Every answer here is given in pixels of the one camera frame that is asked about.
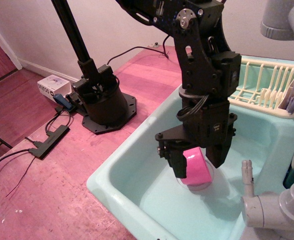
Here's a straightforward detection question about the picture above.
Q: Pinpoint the grey toy faucet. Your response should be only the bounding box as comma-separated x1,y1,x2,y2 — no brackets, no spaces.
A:
240,160,294,240

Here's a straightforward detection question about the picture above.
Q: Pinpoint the white Oculus box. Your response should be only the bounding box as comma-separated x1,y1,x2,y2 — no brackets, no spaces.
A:
37,75,72,102

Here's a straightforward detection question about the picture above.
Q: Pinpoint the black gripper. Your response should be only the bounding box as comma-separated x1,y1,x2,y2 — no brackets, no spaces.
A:
155,96,237,179

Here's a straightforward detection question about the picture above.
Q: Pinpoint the pink plastic cup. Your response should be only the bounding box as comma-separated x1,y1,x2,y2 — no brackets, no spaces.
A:
181,147,212,186

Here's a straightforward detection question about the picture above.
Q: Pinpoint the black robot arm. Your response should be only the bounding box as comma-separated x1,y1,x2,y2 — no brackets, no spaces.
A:
53,0,242,179

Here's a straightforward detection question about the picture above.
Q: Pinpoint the grey cable on table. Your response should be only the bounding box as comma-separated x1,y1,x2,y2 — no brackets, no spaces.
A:
0,148,30,174

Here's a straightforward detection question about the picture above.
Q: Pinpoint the cream dish rack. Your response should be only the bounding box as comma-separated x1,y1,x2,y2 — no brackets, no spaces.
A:
229,55,294,119

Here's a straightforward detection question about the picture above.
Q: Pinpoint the black USB hub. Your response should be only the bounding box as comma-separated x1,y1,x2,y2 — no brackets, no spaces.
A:
25,125,70,160

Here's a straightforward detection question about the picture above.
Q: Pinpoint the blue clamp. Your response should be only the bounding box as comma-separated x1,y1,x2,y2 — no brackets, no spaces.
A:
53,93,75,112

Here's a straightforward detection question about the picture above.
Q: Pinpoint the teal toy sink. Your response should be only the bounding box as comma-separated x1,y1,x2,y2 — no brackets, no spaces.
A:
87,90,294,240

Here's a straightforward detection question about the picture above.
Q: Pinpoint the black power cable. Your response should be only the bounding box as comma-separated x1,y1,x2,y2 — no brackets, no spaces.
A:
106,34,171,66

